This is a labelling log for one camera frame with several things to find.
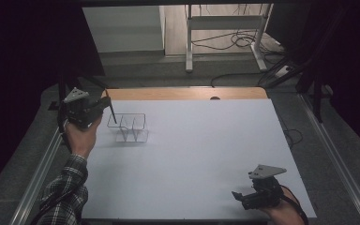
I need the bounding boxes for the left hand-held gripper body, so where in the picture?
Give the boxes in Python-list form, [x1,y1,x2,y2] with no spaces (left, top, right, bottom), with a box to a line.
[61,86,105,129]

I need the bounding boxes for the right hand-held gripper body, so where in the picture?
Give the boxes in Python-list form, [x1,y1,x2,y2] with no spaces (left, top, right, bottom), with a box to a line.
[241,164,288,211]

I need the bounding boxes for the dark blue pencil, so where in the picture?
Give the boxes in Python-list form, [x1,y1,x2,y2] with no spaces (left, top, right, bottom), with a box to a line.
[105,88,118,125]

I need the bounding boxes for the clear plastic organizer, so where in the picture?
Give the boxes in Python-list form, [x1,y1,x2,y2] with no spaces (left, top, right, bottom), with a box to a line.
[106,112,150,144]

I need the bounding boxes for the person's left hand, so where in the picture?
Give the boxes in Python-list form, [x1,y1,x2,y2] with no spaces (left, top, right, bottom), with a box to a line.
[64,113,104,161]

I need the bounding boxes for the person's right hand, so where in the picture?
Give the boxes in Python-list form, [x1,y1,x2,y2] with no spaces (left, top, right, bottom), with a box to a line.
[261,187,306,225]

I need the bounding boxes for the white table mat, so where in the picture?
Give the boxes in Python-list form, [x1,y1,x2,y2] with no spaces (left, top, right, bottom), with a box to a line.
[80,98,318,221]

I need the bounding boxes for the white cabinet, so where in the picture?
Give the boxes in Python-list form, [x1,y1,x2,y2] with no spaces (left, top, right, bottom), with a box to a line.
[82,5,167,54]

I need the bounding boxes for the wooden table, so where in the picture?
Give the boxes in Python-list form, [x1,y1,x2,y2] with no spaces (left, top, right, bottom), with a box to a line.
[100,86,269,101]

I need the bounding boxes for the white power strip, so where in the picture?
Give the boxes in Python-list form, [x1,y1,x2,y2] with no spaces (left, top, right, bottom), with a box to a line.
[274,65,293,80]

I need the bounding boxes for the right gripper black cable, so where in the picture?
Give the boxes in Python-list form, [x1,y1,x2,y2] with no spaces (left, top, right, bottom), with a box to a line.
[280,185,310,225]

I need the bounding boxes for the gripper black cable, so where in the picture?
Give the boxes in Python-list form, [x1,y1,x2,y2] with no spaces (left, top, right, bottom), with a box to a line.
[28,187,76,225]
[280,185,310,225]

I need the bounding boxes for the thin black looped cable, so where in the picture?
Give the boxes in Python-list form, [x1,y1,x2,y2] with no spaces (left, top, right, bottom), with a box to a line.
[276,112,305,148]

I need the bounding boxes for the aluminium rail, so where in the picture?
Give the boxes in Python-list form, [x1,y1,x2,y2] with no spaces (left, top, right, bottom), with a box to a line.
[8,125,73,225]
[297,93,360,225]

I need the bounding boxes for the black floor cable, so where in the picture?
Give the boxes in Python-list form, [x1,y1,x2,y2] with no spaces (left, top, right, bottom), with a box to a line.
[210,72,265,89]

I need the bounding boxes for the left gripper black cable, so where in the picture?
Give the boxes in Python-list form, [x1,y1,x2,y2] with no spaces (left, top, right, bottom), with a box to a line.
[28,187,76,225]

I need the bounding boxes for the tangled black floor cables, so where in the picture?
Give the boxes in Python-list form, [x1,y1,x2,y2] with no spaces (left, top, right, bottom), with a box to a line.
[190,28,284,52]

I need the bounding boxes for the white desk frame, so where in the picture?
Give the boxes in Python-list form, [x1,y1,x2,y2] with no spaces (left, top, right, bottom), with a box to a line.
[185,3,275,74]

